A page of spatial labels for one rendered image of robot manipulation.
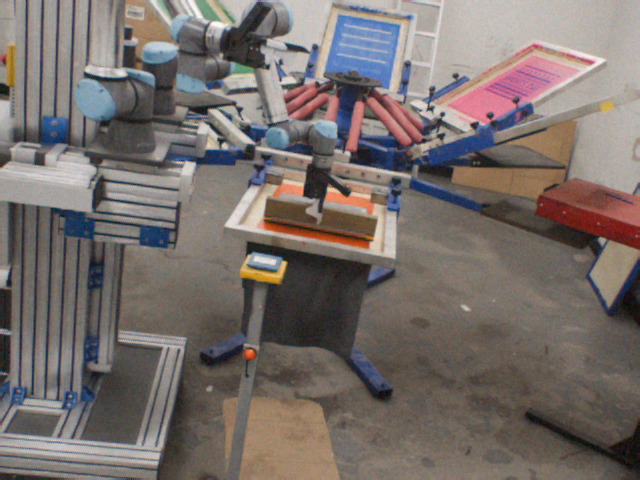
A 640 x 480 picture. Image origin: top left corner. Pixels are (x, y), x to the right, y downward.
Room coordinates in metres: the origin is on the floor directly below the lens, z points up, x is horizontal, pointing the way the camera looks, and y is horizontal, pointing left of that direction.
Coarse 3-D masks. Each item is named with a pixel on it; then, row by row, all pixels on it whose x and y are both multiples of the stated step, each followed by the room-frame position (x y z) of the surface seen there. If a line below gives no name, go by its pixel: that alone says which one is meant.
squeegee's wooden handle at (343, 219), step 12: (276, 204) 2.59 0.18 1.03; (288, 204) 2.58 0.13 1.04; (300, 204) 2.58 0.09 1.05; (312, 204) 2.60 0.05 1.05; (264, 216) 2.59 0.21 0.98; (288, 216) 2.59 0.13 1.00; (300, 216) 2.58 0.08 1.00; (312, 216) 2.58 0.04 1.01; (324, 216) 2.58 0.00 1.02; (336, 216) 2.58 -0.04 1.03; (348, 216) 2.57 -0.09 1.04; (360, 216) 2.57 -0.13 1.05; (372, 216) 2.58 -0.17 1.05; (348, 228) 2.58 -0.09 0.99; (360, 228) 2.58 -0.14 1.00; (372, 228) 2.57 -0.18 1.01
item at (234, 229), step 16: (288, 176) 3.14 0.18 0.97; (304, 176) 3.14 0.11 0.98; (256, 192) 2.80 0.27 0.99; (368, 192) 3.13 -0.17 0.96; (240, 208) 2.60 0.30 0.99; (240, 224) 2.50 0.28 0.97; (256, 240) 2.40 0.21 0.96; (272, 240) 2.39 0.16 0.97; (288, 240) 2.39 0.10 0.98; (304, 240) 2.40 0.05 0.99; (320, 240) 2.42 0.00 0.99; (384, 240) 2.55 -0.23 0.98; (336, 256) 2.39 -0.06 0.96; (352, 256) 2.38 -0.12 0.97; (368, 256) 2.38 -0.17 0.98; (384, 256) 2.38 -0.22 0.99
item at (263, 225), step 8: (288, 184) 3.08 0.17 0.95; (280, 192) 2.96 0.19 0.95; (288, 192) 2.98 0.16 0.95; (296, 192) 3.00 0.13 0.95; (264, 224) 2.58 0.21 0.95; (272, 224) 2.59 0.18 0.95; (280, 224) 2.60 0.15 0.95; (280, 232) 2.53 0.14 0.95; (288, 232) 2.54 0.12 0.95; (296, 232) 2.55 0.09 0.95; (304, 232) 2.57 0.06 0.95; (312, 232) 2.58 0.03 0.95
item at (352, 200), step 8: (328, 192) 3.07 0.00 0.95; (328, 200) 2.97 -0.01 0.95; (336, 200) 2.98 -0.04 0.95; (344, 200) 3.00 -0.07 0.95; (352, 200) 3.02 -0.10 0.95; (360, 200) 3.04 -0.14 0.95; (368, 200) 3.06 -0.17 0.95; (368, 208) 2.95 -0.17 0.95; (320, 232) 2.59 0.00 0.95; (328, 240) 2.53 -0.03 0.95; (336, 240) 2.54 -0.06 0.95; (344, 240) 2.56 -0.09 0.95; (352, 240) 2.57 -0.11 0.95; (360, 240) 2.58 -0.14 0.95; (368, 248) 2.52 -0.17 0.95
